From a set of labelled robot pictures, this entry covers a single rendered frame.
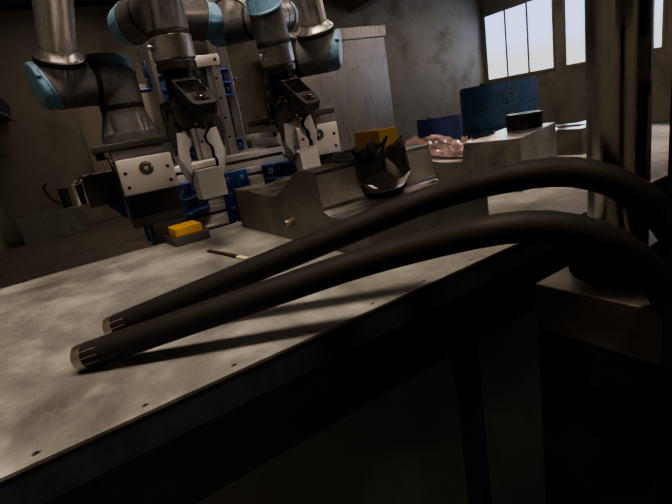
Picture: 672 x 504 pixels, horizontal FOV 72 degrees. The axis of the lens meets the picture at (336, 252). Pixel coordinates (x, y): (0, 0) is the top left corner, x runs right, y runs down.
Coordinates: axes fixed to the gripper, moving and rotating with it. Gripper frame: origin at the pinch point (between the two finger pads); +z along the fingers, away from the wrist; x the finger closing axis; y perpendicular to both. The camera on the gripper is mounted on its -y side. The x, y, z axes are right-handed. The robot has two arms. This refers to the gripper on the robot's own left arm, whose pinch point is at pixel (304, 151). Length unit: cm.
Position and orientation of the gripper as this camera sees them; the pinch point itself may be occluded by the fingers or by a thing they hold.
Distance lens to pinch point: 115.8
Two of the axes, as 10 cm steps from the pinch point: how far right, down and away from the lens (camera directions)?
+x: -7.9, 4.2, -4.5
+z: 2.0, 8.7, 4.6
